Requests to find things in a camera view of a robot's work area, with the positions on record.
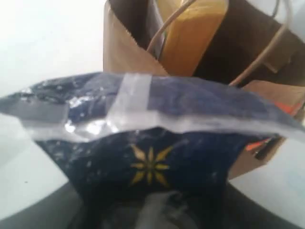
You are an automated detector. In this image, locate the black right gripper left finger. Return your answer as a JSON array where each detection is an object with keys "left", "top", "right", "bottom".
[{"left": 0, "top": 183, "right": 88, "bottom": 229}]

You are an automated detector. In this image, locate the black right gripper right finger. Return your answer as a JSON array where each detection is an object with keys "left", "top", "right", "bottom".
[{"left": 224, "top": 183, "right": 300, "bottom": 229}]

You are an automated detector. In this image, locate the blue spaghetti packet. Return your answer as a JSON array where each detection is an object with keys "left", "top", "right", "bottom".
[{"left": 0, "top": 72, "right": 305, "bottom": 229}]

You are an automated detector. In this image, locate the brown kraft pouch orange label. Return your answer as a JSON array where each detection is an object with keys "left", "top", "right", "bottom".
[{"left": 243, "top": 80, "right": 305, "bottom": 163}]

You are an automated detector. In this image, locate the yellow grain container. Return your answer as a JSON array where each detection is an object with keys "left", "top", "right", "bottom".
[{"left": 159, "top": 0, "right": 228, "bottom": 76}]

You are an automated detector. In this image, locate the brown paper bag with handles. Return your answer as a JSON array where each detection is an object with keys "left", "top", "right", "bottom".
[{"left": 102, "top": 0, "right": 305, "bottom": 181}]

